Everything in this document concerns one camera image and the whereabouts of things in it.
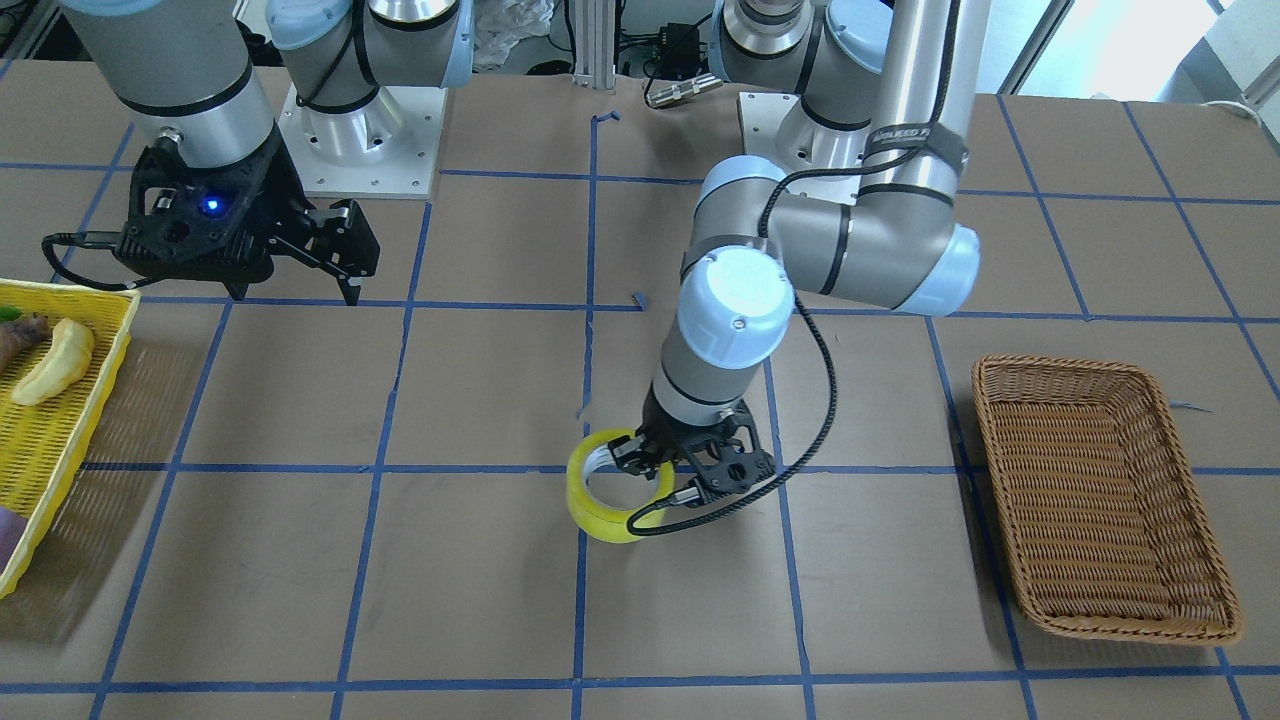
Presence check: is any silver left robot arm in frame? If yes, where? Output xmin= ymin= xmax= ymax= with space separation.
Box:
xmin=609 ymin=1 xmax=989 ymax=501

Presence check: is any yellow woven basket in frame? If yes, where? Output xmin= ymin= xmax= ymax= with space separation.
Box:
xmin=1 ymin=279 xmax=141 ymax=596

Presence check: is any brown wicker basket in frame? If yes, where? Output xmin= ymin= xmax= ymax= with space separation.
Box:
xmin=972 ymin=354 xmax=1244 ymax=646

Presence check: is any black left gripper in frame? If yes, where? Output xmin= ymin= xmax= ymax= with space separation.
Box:
xmin=608 ymin=395 xmax=776 ymax=498

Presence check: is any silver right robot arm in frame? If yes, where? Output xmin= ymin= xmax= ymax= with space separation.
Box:
xmin=41 ymin=1 xmax=475 ymax=306

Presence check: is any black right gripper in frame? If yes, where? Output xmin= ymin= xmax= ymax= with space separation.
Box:
xmin=111 ymin=135 xmax=380 ymax=306

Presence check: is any yellow packing tape roll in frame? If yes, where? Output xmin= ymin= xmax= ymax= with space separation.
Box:
xmin=566 ymin=428 xmax=676 ymax=544

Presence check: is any yellow toy banana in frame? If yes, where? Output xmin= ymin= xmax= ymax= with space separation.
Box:
xmin=12 ymin=318 xmax=95 ymax=406

